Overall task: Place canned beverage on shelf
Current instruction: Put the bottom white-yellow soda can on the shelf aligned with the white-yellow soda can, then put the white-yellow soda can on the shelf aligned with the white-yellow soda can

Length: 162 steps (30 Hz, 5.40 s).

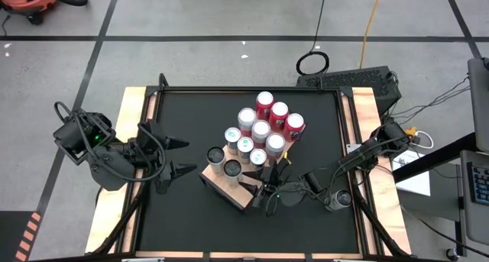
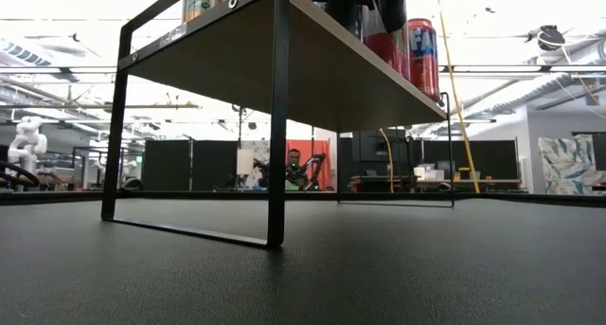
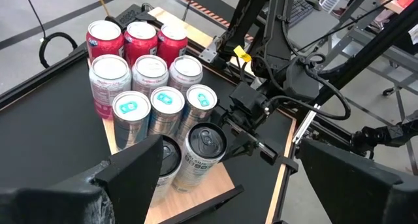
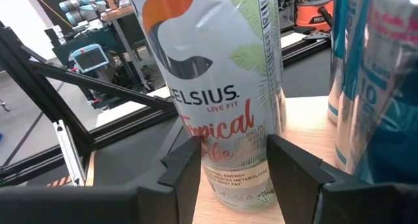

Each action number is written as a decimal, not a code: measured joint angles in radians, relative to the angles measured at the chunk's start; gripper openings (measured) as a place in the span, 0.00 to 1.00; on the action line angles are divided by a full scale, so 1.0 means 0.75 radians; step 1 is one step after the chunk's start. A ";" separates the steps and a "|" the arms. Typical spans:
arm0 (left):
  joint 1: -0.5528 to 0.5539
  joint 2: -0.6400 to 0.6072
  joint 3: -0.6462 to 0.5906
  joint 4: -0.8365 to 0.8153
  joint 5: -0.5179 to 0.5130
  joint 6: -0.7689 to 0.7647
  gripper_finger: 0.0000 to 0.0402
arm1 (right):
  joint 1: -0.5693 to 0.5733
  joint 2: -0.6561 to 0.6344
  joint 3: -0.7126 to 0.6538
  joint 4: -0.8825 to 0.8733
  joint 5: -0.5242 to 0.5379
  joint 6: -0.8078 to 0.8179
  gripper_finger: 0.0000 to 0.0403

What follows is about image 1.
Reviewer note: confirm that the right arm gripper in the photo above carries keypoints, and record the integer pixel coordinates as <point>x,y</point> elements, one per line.
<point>279,189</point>

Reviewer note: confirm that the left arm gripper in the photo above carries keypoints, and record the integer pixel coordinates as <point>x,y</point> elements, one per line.
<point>151,147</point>

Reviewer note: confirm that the silver can black top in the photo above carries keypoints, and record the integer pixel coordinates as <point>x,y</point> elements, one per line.
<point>339,199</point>
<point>232,170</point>
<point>216,159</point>

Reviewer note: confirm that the blue silver energy drink can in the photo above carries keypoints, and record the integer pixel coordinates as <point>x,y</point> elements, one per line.
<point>258,157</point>
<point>232,140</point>
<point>245,149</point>

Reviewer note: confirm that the red soda can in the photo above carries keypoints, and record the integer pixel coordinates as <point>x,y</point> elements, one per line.
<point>264,101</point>
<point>279,115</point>
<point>293,126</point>

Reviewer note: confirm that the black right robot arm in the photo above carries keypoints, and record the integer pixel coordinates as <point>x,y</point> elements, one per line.
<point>382,143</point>

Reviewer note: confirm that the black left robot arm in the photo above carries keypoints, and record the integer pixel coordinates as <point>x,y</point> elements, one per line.
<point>107,162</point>

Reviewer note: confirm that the wooden side board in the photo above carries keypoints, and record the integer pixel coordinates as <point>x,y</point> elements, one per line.
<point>111,216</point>
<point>386,208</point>

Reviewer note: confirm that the white paper sheet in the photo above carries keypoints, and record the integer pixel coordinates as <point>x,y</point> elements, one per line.
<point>416,183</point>

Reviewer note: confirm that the orange plug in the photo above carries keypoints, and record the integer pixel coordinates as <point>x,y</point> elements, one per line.
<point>410,132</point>

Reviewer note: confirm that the black desk beam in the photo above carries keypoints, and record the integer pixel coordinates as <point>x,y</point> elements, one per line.
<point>431,159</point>

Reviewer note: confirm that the black mat orange stripes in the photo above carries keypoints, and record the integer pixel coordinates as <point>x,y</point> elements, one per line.
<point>11,235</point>

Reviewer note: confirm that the black caster wheel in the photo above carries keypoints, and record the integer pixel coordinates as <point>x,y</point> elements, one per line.
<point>452,253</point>

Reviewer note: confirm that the grey laptop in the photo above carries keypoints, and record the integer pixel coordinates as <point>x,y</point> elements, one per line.
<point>468,216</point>

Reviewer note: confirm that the orange shop vacuum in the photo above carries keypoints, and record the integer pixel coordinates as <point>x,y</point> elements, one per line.
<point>23,0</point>

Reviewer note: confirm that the grey monitor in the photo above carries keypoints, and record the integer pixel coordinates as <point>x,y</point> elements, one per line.
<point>479,101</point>

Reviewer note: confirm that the black table frame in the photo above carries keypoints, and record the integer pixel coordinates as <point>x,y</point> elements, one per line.
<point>290,89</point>

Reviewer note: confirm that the silver mounting bracket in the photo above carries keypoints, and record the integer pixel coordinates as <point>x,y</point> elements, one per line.
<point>352,148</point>

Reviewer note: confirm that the silver aluminium rail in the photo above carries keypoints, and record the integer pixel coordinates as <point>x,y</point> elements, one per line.
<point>143,260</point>
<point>347,260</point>

